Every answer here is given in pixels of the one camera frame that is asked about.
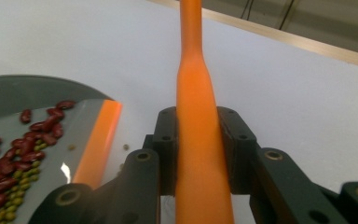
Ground small green beans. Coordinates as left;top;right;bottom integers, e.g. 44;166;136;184
0;138;131;224

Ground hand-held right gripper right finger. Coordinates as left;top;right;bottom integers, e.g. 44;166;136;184
217;106;259;195

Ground wooden table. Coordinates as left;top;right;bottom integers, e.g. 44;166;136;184
147;0;358;72

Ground grey dustpan with orange lip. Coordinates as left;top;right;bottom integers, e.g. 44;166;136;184
0;74;124;224

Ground red kidney beans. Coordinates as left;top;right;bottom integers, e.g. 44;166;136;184
0;100;77;222

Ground white table cover board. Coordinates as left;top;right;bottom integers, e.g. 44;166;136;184
0;0;358;224

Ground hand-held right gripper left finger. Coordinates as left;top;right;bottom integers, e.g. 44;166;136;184
143;106;179;197

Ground black wall cable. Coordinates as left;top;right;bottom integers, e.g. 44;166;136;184
241;0;256;21
278;0;296;31

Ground orange brush with grey bristles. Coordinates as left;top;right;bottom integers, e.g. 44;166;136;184
175;0;236;224

